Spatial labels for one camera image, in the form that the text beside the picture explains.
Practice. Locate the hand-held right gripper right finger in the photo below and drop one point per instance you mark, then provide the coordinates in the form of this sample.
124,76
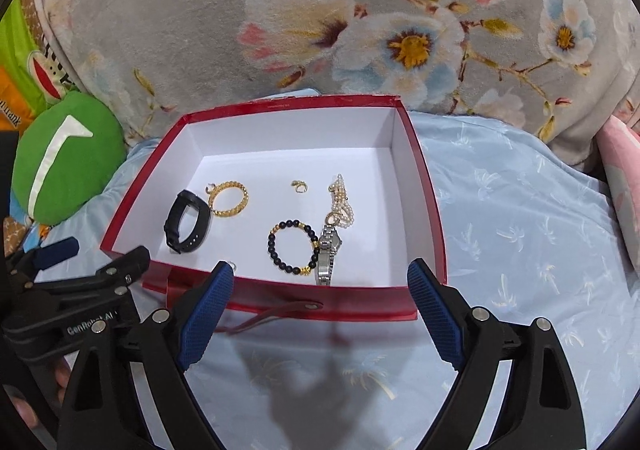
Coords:
435,315

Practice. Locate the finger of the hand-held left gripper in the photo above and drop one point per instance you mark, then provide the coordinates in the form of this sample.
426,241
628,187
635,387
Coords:
57,251
125,265

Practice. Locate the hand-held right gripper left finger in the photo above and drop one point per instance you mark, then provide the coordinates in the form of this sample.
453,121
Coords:
205,315

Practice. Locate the black smart band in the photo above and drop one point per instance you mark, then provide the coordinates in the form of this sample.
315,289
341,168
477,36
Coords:
172,225

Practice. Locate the silver metal wristwatch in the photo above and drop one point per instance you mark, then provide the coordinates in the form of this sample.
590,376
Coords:
327,255

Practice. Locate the red cardboard box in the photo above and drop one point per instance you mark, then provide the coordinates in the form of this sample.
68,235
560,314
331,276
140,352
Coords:
400,170

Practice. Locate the person's left hand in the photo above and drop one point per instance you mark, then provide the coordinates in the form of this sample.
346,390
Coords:
62,375

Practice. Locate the green round cushion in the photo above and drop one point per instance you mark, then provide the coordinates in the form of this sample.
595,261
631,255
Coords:
70,155

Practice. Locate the light blue palm-print bedsheet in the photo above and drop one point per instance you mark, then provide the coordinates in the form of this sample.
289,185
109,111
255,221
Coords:
525,240

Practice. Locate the colourful cartoon printed cloth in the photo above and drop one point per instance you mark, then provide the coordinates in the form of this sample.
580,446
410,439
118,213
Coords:
20,75

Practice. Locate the pink pillow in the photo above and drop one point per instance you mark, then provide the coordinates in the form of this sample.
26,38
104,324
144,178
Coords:
620,170

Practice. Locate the grey floral blanket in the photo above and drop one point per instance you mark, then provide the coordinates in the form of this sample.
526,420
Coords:
200,20

